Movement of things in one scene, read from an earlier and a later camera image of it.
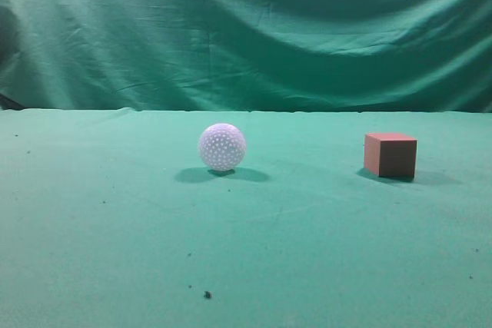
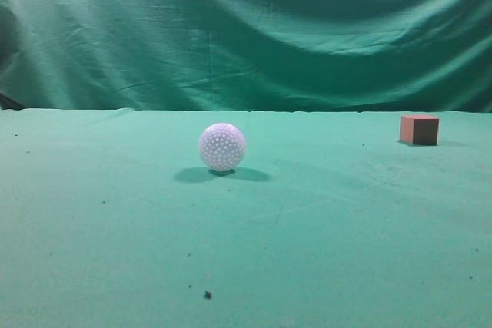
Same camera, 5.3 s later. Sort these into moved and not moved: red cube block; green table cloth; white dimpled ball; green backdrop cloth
Moved: red cube block
Not moved: green backdrop cloth; white dimpled ball; green table cloth
